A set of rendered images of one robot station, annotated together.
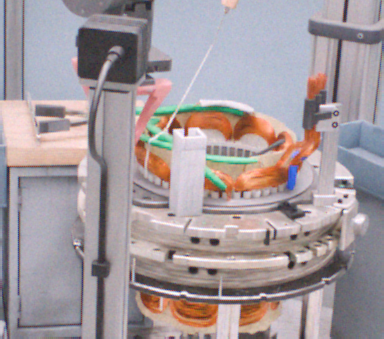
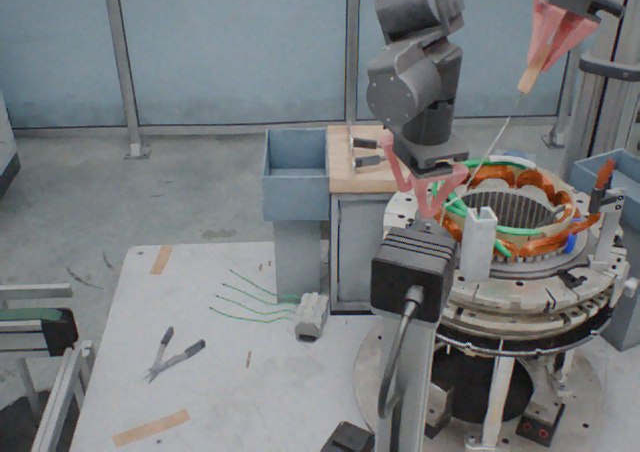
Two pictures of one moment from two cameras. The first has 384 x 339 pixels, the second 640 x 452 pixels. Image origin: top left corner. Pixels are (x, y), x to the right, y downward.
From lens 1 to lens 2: 0.54 m
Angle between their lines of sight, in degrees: 17
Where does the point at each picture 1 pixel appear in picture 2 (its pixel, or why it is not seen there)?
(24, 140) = (343, 170)
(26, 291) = (344, 278)
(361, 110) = (619, 133)
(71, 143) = (380, 174)
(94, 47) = (390, 282)
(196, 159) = (486, 237)
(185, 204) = (474, 272)
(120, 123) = (418, 353)
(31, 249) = (348, 250)
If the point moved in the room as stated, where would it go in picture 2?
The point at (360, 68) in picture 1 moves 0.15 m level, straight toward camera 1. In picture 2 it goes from (622, 100) to (622, 138)
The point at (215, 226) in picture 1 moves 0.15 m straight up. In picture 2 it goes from (500, 296) to (519, 188)
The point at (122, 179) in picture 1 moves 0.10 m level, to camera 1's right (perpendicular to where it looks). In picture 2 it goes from (417, 400) to (574, 428)
